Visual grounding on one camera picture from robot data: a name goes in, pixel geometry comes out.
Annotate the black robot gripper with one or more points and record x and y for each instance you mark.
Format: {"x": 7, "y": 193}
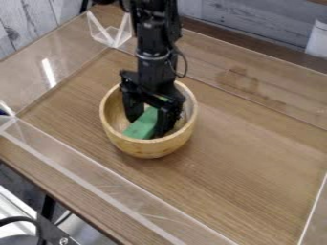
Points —
{"x": 151, "y": 84}

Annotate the green rectangular block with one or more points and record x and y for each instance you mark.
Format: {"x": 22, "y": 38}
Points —
{"x": 142, "y": 128}

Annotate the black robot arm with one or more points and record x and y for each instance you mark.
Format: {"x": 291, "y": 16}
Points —
{"x": 157, "y": 26}

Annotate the brown wooden bowl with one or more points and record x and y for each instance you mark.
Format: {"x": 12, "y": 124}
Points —
{"x": 147, "y": 148}

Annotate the black table leg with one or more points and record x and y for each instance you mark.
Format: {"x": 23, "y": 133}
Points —
{"x": 48, "y": 207}

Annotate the white cylindrical container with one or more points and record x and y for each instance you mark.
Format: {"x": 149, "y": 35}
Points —
{"x": 317, "y": 45}

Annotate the clear acrylic corner bracket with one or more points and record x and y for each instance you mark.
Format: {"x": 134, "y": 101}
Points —
{"x": 111, "y": 36}

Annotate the clear acrylic tray wall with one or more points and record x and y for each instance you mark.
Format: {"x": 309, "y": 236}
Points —
{"x": 146, "y": 202}

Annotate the black metal bracket with screw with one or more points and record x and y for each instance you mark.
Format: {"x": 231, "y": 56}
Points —
{"x": 51, "y": 235}

